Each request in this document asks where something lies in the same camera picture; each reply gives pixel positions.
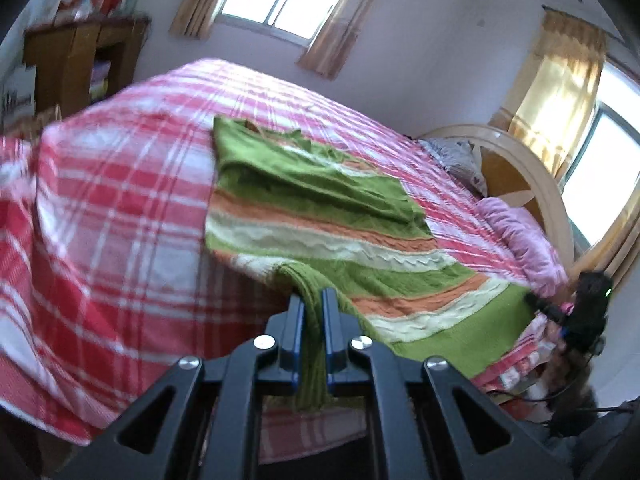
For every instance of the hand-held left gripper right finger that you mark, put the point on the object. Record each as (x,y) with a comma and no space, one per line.
(330,330)

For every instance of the white paper bag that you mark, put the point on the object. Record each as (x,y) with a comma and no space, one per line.
(17,95)

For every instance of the pink pillow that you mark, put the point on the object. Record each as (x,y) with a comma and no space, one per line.
(520,230)

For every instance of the yellow curtain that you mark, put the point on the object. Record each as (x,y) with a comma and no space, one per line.
(555,95)

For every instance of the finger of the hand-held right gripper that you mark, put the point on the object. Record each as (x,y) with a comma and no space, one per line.
(547,308)

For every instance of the large side window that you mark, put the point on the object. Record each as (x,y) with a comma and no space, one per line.
(605,170)

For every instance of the green striped knit sweater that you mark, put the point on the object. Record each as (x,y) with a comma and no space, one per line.
(325,195)

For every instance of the beige patterned curtain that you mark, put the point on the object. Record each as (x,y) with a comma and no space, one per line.
(200,0)
(340,35)

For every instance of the stack of flat boxes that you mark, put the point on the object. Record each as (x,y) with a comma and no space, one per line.
(100,77)

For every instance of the grey patterned pillow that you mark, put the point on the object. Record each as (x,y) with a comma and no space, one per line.
(457,160)

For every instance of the cream wooden headboard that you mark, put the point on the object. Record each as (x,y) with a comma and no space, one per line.
(505,170)

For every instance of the bed with red plaid sheet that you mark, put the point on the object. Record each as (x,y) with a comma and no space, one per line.
(125,185)

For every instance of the brown wooden desk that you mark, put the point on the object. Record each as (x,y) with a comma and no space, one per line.
(60,60)

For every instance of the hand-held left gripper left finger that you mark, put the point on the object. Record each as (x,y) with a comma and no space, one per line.
(295,330)

